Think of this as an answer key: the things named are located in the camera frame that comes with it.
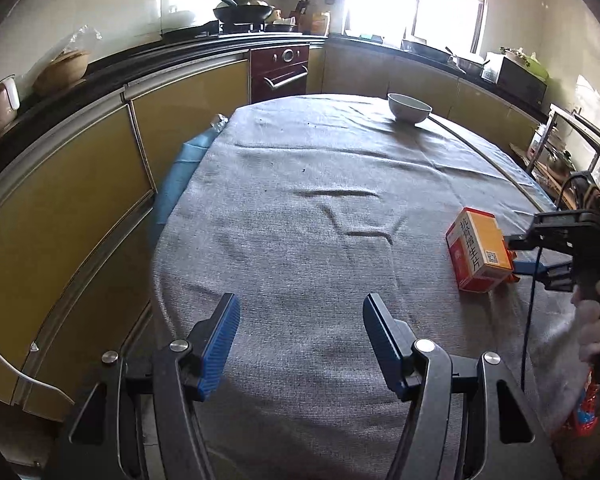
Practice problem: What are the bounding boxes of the red printed plastic bag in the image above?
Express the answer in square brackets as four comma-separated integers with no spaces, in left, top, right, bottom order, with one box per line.
[562,365,600,441]

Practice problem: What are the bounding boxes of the white ceramic bowl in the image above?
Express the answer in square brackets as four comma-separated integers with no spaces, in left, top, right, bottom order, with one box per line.
[387,92,433,125]

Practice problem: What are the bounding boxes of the yellow kitchen base cabinets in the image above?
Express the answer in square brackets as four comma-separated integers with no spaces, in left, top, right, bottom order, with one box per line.
[0,40,551,421]

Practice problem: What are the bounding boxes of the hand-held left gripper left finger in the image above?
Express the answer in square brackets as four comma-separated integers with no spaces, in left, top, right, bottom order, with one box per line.
[55,291,242,480]

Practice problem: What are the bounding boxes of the dark gripper cable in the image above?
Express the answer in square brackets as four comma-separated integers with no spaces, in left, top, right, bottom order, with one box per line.
[519,250,543,392]

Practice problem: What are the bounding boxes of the white electric kettle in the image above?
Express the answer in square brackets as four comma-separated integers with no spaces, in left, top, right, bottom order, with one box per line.
[0,75,21,136]

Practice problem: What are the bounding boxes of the bright kitchen window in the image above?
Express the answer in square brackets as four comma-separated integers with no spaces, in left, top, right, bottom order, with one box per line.
[345,0,488,53]

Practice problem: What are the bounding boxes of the person's right hand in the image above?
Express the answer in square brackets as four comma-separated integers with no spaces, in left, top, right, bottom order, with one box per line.
[570,270,600,364]

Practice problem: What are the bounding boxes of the brown clay pot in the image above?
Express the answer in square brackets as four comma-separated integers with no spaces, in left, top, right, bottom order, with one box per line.
[32,49,92,97]

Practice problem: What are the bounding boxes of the blue table undercloth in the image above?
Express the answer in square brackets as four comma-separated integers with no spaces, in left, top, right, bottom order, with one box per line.
[147,115,231,261]

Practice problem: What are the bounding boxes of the black knife block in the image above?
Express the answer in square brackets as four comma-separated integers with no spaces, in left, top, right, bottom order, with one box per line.
[292,0,313,31]

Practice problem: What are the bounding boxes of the grey tablecloth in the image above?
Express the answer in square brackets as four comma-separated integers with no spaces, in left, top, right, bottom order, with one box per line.
[150,92,600,480]

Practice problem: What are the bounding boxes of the metal sink basin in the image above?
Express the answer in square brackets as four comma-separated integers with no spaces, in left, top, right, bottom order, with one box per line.
[400,37,483,73]

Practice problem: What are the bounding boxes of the black gas stove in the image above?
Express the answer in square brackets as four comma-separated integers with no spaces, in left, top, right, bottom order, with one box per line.
[160,20,306,41]

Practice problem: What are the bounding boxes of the metal storage rack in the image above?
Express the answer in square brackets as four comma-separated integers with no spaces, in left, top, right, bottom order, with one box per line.
[527,102,600,221]

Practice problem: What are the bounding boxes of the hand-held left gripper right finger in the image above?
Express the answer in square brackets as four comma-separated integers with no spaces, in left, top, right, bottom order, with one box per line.
[362,292,563,480]

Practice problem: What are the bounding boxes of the black wok with lid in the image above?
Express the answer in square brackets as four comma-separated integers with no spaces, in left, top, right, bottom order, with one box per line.
[212,0,276,25]

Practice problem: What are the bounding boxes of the clear plastic bag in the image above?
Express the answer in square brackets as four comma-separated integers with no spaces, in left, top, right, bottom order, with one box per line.
[55,25,103,56]

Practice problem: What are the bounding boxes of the orange medicine box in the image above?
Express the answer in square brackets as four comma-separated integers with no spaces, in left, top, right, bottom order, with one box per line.
[445,206,518,294]

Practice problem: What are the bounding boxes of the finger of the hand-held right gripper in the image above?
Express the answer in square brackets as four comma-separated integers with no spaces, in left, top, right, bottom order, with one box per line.
[510,259,576,292]
[505,230,576,261]

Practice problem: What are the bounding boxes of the black microwave oven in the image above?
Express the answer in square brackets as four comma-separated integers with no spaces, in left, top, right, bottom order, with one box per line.
[481,52,550,106]

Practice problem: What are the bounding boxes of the dark red built-in oven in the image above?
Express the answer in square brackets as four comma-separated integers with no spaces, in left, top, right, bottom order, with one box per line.
[250,44,311,105]

